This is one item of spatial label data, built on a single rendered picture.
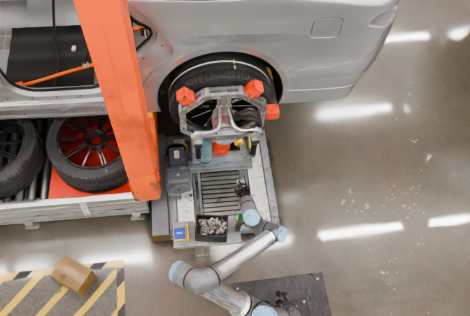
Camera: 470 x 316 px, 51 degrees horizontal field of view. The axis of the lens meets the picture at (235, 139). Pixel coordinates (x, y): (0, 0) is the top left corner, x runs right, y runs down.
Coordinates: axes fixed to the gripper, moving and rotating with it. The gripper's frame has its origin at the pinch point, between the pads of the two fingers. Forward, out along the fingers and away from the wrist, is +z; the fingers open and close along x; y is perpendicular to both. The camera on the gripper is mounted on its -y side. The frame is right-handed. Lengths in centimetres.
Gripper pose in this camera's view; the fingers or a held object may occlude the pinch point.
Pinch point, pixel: (239, 182)
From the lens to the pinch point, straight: 307.6
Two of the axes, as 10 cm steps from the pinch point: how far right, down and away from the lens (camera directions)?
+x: -9.8, 1.2, -1.5
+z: -1.9, -5.5, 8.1
